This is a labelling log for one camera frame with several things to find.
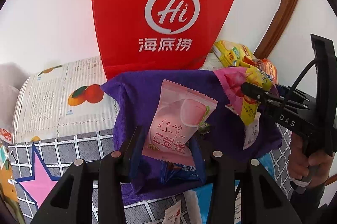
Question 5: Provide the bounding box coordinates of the pink yellow snack packet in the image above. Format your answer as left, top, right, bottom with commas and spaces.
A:
214, 67, 278, 150

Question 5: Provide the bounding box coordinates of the pink peach snack packet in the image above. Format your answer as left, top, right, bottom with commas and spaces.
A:
142, 79, 218, 166

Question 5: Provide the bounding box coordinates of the green triangular snack packet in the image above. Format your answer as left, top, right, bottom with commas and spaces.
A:
198, 123, 212, 136

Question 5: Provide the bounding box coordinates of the person's right hand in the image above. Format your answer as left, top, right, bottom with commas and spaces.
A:
287, 133, 334, 188

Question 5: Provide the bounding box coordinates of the orange chips bag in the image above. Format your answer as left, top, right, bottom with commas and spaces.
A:
240, 56, 278, 84

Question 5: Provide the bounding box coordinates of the yellow chips bag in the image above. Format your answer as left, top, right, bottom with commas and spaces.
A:
213, 40, 255, 67

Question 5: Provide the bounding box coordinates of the grey checked star tablecloth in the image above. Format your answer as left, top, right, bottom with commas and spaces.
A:
8, 126, 292, 223

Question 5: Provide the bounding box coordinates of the blue tissue box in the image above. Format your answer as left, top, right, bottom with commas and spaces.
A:
183, 153, 275, 223

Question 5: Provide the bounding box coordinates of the small white snack packet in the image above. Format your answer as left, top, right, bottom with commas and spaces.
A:
162, 200, 182, 224

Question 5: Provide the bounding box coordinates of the purple cloth basket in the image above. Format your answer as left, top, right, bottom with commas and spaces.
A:
101, 70, 282, 205

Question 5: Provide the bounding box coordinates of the red paper shopping bag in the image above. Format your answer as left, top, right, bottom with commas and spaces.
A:
92, 0, 234, 79

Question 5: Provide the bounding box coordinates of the brown wooden door frame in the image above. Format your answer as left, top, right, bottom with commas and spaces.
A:
254, 0, 298, 59

